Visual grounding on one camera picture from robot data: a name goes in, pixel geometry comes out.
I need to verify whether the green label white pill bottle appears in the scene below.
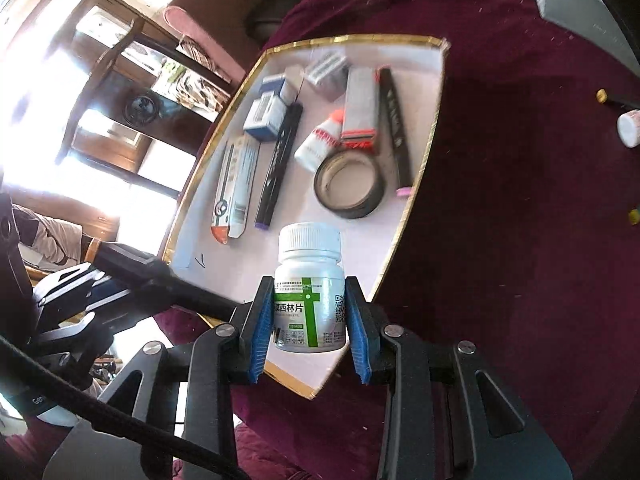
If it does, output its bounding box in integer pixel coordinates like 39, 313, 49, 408
273, 222, 346, 353

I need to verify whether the purple tip black marker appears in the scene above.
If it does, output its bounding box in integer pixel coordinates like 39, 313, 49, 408
254, 102, 303, 231

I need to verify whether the orange blue ointment box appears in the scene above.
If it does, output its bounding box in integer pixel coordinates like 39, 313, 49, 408
210, 133, 259, 245

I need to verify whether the brown tape roll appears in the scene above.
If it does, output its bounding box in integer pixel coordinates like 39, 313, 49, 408
314, 150, 386, 220

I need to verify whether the blue white medicine box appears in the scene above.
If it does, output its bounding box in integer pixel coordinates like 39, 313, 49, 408
243, 73, 297, 142

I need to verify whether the orange cap white bottle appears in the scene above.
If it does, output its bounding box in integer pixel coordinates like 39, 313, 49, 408
294, 108, 344, 174

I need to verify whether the grey barcode medicine box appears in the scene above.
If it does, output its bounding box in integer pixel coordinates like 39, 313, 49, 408
303, 53, 349, 102

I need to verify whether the black marker yellow end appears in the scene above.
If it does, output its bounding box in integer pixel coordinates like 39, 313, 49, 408
628, 208, 640, 226

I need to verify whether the red label white bottle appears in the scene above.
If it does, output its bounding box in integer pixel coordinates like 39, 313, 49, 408
617, 110, 640, 148

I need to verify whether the maroon bed cover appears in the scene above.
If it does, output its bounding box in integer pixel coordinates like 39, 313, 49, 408
271, 0, 639, 479

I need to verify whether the dark wooden chair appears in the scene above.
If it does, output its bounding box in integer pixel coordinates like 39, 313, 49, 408
50, 0, 233, 198

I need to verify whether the gold rimmed white tray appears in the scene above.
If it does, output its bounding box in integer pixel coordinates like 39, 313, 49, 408
162, 32, 450, 401

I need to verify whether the red striped grey box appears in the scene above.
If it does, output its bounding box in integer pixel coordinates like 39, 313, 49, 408
341, 66, 380, 153

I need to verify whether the black pink tip pen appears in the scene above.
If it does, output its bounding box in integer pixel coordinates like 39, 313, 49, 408
378, 67, 413, 197

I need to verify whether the black pen gold cap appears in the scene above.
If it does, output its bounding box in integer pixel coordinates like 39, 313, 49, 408
596, 89, 640, 112

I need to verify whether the large grey white box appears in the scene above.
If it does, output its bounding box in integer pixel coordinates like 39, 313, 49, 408
536, 0, 639, 76

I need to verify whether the black braided cable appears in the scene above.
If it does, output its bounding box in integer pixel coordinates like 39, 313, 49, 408
0, 334, 246, 480

